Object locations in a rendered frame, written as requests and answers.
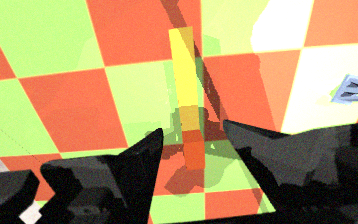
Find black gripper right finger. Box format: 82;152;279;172
223;119;358;211

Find dark grey wedge on base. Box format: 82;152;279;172
331;74;358;105

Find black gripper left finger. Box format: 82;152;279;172
39;128;164;224

